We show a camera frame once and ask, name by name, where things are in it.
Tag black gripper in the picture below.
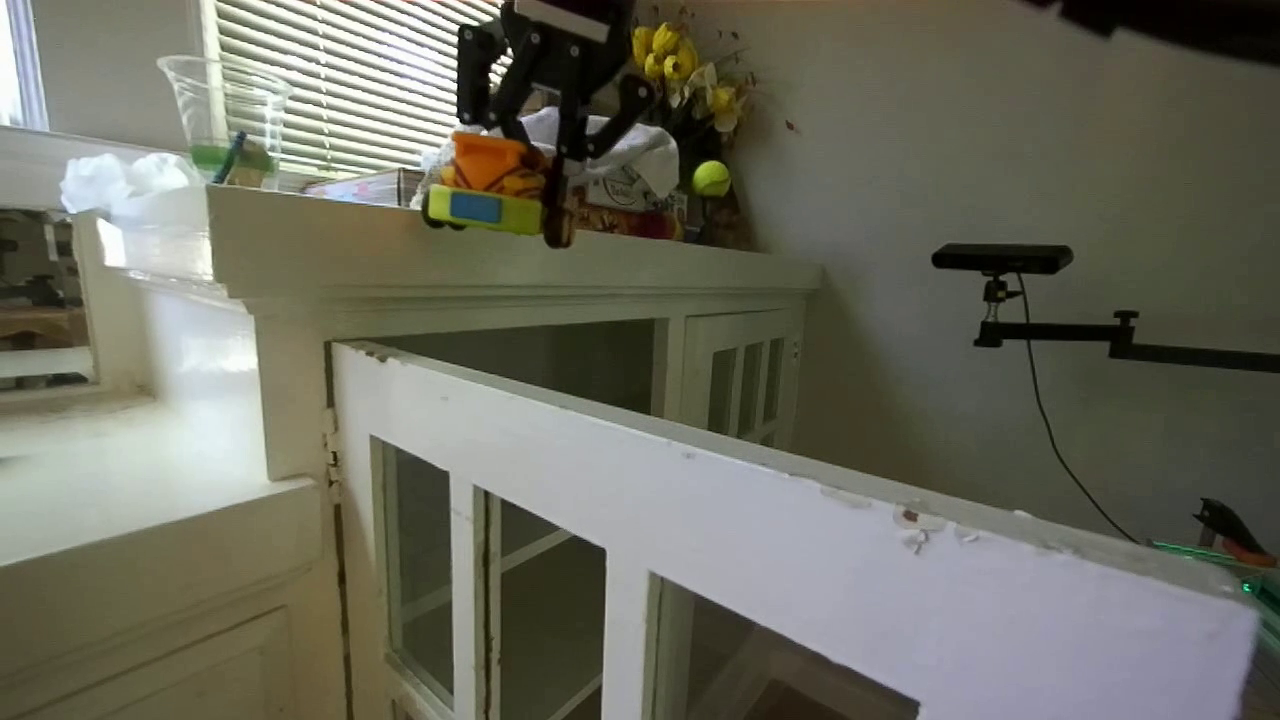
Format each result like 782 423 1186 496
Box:
456 0 651 250

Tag orange toy car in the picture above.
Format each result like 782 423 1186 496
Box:
423 134 554 235

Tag white open cabinet door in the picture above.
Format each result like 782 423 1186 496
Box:
332 346 1260 720

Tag white plastic bag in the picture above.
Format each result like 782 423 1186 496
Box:
571 126 680 211

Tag yellow tennis ball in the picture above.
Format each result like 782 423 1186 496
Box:
694 159 734 196

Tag yellow flower bouquet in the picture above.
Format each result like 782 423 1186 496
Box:
629 19 761 250

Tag window blinds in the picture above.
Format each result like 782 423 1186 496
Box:
214 0 500 174

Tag clear plastic cup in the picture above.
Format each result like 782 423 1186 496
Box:
157 58 289 190

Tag black camera arm stand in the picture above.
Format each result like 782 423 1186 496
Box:
978 277 1280 372

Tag black stereo camera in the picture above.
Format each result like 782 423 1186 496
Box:
934 246 1071 277

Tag black cable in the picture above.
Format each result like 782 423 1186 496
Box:
1016 285 1145 547

